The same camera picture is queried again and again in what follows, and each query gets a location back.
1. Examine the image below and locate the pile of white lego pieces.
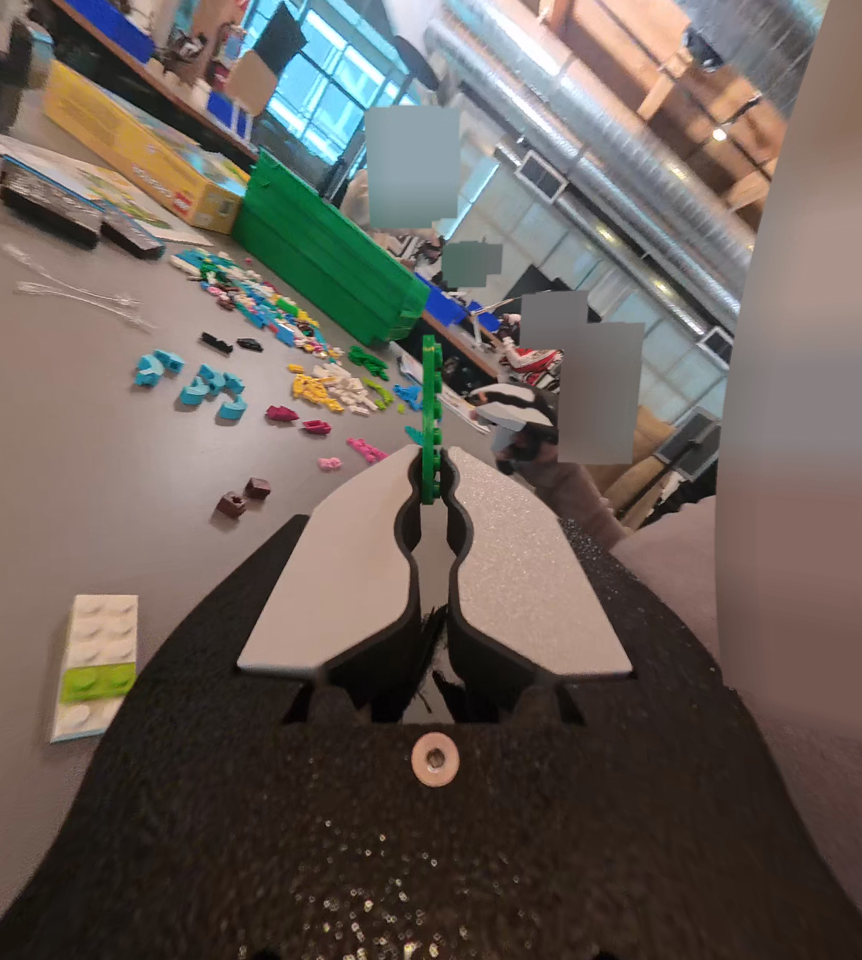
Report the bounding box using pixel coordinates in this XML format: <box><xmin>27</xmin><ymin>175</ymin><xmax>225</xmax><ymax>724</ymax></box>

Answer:
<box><xmin>313</xmin><ymin>363</ymin><xmax>373</xmax><ymax>415</ymax></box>

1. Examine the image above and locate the red and white cloth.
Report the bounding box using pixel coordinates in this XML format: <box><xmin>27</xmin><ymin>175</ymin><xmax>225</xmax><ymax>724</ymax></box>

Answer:
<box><xmin>502</xmin><ymin>337</ymin><xmax>559</xmax><ymax>391</ymax></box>

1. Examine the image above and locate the black floor lamp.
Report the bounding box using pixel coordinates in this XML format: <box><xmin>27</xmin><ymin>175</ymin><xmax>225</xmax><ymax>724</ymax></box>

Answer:
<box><xmin>393</xmin><ymin>33</ymin><xmax>439</xmax><ymax>102</ymax></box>

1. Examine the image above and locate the black panel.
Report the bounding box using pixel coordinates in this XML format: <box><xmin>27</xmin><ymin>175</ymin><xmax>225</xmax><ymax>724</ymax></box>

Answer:
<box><xmin>251</xmin><ymin>0</ymin><xmax>310</xmax><ymax>76</ymax></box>

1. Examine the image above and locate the stack of green plastic trays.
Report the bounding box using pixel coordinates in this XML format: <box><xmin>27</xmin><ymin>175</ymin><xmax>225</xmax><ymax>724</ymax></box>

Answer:
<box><xmin>232</xmin><ymin>150</ymin><xmax>432</xmax><ymax>348</ymax></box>

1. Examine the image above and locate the green lego plate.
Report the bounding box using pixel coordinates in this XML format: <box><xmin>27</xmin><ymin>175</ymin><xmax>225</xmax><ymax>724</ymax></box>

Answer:
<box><xmin>404</xmin><ymin>335</ymin><xmax>452</xmax><ymax>506</ymax></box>

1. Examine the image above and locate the cluster of teal curved bricks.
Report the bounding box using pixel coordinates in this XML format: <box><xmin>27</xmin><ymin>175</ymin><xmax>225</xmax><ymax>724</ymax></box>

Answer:
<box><xmin>133</xmin><ymin>348</ymin><xmax>249</xmax><ymax>425</ymax></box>

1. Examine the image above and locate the white and lime lego assembly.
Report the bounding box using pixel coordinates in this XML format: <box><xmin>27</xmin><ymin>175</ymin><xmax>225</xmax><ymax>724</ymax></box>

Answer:
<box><xmin>50</xmin><ymin>594</ymin><xmax>139</xmax><ymax>745</ymax></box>

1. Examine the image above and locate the narrow silver ventilation duct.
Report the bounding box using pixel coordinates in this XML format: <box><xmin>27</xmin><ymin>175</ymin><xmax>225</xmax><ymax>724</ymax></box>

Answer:
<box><xmin>494</xmin><ymin>142</ymin><xmax>739</xmax><ymax>361</ymax></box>

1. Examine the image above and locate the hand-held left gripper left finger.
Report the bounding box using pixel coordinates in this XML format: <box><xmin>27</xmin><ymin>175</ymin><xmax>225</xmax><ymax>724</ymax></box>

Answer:
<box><xmin>237</xmin><ymin>444</ymin><xmax>426</xmax><ymax>725</ymax></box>

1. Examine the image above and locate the blue plastic bin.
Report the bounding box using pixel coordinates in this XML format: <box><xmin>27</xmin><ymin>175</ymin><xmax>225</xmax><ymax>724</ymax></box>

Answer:
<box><xmin>412</xmin><ymin>273</ymin><xmax>477</xmax><ymax>324</ymax></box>
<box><xmin>52</xmin><ymin>0</ymin><xmax>154</xmax><ymax>61</ymax></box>

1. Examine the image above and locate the white vent grille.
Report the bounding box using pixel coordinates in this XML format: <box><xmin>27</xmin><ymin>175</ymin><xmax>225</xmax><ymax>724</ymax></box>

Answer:
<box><xmin>515</xmin><ymin>150</ymin><xmax>568</xmax><ymax>202</ymax></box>

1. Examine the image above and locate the lego instruction booklet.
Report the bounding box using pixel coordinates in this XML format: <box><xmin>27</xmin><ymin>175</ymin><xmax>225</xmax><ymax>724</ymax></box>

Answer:
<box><xmin>0</xmin><ymin>112</ymin><xmax>216</xmax><ymax>247</ymax></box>

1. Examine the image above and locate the wooden background table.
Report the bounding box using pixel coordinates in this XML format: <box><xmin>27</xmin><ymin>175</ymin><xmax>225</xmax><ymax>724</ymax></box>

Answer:
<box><xmin>52</xmin><ymin>0</ymin><xmax>259</xmax><ymax>159</ymax></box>

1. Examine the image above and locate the person's right forearm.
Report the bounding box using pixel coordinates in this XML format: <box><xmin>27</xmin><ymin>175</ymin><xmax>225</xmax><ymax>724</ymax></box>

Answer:
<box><xmin>532</xmin><ymin>461</ymin><xmax>630</xmax><ymax>554</ymax></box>

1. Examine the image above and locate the yellow lego box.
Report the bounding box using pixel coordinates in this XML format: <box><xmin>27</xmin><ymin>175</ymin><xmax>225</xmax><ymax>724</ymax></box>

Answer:
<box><xmin>43</xmin><ymin>60</ymin><xmax>252</xmax><ymax>235</ymax></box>

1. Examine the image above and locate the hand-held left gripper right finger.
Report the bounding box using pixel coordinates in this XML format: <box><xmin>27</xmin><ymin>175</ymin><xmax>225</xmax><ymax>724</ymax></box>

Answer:
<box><xmin>444</xmin><ymin>445</ymin><xmax>634</xmax><ymax>725</ymax></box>

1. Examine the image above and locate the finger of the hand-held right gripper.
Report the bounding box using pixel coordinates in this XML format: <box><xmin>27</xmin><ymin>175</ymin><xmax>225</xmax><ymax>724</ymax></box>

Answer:
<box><xmin>473</xmin><ymin>399</ymin><xmax>552</xmax><ymax>438</ymax></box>
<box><xmin>468</xmin><ymin>384</ymin><xmax>548</xmax><ymax>410</ymax></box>

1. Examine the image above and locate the tan cardboard sheet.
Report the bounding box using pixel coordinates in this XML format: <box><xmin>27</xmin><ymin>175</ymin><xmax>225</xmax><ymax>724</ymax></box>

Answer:
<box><xmin>230</xmin><ymin>48</ymin><xmax>283</xmax><ymax>119</ymax></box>

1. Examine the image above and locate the wide silver ventilation duct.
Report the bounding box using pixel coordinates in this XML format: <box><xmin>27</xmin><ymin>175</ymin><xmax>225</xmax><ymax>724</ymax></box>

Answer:
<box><xmin>423</xmin><ymin>0</ymin><xmax>758</xmax><ymax>301</ymax></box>

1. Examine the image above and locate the pile of mixed lego pieces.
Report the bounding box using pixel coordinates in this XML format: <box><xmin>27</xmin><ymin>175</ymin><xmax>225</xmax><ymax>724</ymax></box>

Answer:
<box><xmin>170</xmin><ymin>249</ymin><xmax>343</xmax><ymax>360</ymax></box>

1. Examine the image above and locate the black camera battery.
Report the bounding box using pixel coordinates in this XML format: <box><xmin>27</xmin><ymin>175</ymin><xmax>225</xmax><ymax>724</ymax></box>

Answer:
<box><xmin>0</xmin><ymin>157</ymin><xmax>105</xmax><ymax>249</ymax></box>
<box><xmin>101</xmin><ymin>213</ymin><xmax>165</xmax><ymax>260</ymax></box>

